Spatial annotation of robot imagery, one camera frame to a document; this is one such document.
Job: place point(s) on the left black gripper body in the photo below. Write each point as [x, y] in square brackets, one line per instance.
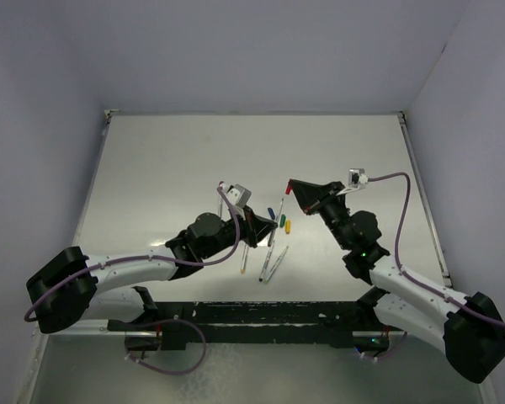
[228, 238]

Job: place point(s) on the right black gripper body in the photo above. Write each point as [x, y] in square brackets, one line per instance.
[330, 209]

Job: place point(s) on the yellow pen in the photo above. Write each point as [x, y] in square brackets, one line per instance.
[244, 259]

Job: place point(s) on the red pen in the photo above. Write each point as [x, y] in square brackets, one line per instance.
[277, 219]

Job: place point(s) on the green pen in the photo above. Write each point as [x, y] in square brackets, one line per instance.
[277, 263]

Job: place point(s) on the purple pen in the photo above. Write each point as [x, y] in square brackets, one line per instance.
[220, 204]

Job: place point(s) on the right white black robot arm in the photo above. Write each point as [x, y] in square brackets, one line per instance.
[467, 330]

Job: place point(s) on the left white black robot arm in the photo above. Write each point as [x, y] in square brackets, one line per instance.
[74, 286]

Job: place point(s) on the blue pen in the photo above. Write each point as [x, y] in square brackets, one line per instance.
[266, 261]

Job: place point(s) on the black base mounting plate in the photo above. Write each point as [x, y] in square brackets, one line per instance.
[174, 325]

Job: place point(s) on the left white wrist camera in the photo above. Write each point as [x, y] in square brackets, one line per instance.
[238, 195]

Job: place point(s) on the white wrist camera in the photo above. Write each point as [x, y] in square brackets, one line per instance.
[357, 180]
[238, 195]

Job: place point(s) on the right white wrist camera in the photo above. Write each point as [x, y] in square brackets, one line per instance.
[357, 180]

